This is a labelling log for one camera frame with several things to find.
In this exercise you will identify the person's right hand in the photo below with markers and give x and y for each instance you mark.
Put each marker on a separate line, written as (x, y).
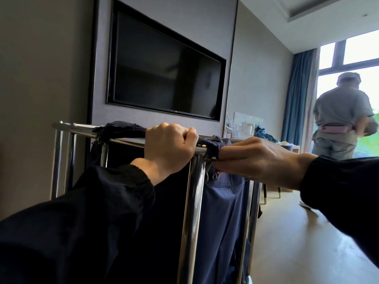
(263, 162)

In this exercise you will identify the person's left hand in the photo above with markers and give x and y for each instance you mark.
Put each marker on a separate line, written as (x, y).
(168, 150)

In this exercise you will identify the chrome metal cart frame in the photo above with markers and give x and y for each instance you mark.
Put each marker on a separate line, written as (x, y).
(192, 218)

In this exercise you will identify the navy blue fabric laundry bag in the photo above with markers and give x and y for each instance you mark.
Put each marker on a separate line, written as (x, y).
(222, 227)

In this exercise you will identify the person's left forearm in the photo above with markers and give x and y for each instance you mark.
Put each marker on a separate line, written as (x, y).
(74, 227)

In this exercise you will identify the person's right forearm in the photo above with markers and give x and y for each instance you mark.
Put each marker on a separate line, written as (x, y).
(346, 198)

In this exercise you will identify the blue crumpled garment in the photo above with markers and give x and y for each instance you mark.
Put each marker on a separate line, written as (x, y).
(265, 135)

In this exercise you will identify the light wooden desk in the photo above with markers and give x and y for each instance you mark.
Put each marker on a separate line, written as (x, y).
(291, 149)

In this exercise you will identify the clear acrylic organizer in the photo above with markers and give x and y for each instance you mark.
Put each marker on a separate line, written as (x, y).
(241, 127)

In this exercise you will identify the blue grey curtain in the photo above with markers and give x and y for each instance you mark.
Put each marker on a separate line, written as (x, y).
(296, 97)

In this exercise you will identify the large glass window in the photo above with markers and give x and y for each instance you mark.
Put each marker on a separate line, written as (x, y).
(328, 82)

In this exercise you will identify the black wall television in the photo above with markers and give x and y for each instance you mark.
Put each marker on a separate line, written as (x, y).
(165, 65)

